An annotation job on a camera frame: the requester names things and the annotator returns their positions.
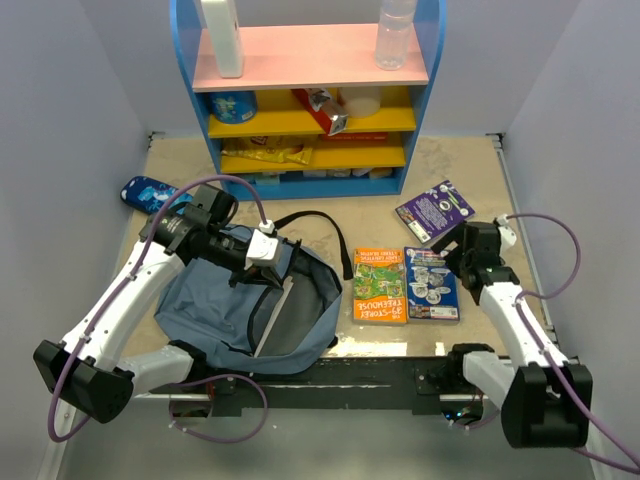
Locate blue cartoon cover book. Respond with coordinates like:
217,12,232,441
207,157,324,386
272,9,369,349
404,247,460,322

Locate purple book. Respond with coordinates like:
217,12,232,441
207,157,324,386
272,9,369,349
395,180,475,245

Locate white coffee cover book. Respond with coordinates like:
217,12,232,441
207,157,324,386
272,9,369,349
250,277,294,357

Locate blue-grey fabric backpack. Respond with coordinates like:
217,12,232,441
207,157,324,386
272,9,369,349
154,235,354,374

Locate orange treehouse book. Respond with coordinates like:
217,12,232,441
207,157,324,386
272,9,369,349
353,248,408,325

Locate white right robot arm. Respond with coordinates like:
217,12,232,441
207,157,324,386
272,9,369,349
432,217,593,448

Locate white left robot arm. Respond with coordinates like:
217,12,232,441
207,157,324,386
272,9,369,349
33,179,283,424

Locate yellow chips bag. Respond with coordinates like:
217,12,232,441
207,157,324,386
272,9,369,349
221,135,318,165

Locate white items on bottom shelf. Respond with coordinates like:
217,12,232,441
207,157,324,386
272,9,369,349
235,167,395,185

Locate blue cartoon pencil case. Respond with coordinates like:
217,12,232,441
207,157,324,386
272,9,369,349
120,176,178,215

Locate blue cylindrical snack can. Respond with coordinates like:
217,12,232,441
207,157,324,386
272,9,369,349
210,91,258,125

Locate blue wooden shelf unit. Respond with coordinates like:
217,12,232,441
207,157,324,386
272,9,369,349
169,1,447,200

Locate flat red box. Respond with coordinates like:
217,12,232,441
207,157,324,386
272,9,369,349
319,132,388,142

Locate red and silver snack box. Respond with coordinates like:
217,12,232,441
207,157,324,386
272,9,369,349
291,88,349,136

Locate translucent white plastic cup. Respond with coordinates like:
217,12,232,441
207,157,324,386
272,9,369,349
338,86,382,118

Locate white rectangular bottle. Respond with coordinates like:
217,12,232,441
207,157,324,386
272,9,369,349
201,0,244,78

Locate clear plastic water bottle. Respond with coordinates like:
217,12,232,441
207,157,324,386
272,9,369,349
374,0,418,71

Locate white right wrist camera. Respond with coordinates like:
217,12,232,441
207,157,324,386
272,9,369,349
494,214,517,255

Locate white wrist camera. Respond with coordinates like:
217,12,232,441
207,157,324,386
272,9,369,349
245,230,281,270
494,214,517,255

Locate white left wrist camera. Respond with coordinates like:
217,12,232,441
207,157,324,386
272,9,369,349
245,230,281,270

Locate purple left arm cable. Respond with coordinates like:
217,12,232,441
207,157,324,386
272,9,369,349
46,174,277,444

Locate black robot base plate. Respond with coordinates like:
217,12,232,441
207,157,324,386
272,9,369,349
147,357,504,417

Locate aluminium front frame rail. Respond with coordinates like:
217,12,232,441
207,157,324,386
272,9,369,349
61,355,592,401

